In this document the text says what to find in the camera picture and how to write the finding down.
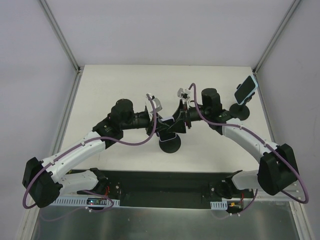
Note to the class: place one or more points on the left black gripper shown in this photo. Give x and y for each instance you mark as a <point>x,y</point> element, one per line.
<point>153,123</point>

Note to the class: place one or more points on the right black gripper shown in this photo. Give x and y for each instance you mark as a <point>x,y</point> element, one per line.
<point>187,116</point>

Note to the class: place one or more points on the phone with purple case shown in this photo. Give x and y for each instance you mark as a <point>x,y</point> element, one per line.
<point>169,135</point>

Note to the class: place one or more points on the black phone stand round base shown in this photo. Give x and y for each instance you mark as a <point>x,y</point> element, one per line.
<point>170,146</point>

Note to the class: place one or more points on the phone with blue case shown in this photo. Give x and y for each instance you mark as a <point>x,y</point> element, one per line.
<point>246,89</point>

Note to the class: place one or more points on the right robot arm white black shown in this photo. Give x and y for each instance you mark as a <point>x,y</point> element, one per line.
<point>277,167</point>

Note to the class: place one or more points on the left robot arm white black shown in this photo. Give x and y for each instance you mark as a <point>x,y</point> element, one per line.
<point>45,180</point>

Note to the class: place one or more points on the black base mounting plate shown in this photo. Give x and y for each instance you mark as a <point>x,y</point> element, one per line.
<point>151,189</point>

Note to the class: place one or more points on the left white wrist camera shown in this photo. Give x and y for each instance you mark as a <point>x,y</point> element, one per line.
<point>152,104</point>

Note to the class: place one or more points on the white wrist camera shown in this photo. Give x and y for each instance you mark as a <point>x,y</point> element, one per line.
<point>152,104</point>
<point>184,94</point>

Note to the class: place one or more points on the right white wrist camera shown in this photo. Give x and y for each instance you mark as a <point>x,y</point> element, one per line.
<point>184,94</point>

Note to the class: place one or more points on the right aluminium frame post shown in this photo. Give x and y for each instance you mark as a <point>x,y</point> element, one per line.
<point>276,35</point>

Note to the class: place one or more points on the aluminium frame post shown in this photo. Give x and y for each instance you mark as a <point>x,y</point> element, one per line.
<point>276,35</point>
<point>59,34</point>

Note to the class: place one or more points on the right white cable duct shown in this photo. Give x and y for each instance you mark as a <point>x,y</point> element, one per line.
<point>219,205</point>

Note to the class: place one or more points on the white cable duct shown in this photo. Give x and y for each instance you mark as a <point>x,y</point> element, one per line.
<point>76,201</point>
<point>219,205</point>

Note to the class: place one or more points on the left white cable duct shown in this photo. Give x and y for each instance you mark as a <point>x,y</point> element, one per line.
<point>76,201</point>

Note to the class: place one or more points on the right aluminium table rail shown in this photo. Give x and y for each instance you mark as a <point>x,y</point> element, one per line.
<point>299,217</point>

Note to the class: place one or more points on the aluminium table rail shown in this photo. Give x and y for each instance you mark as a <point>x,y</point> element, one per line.
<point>29,220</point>
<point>299,217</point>

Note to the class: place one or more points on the left aluminium frame post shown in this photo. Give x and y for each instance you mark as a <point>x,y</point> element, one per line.
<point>59,34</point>

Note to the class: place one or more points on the left aluminium table rail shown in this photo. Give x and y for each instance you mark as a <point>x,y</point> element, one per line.
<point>29,220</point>

